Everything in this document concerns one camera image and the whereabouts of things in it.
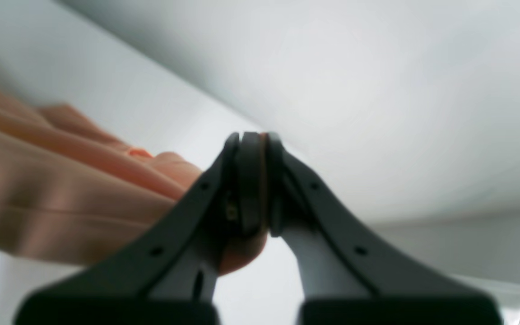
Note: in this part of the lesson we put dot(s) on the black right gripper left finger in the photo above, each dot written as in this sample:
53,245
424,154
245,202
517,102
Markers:
168,275

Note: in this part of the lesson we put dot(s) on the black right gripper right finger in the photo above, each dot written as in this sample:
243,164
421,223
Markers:
351,276

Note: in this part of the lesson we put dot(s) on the peach T-shirt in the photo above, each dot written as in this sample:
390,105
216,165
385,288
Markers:
73,193

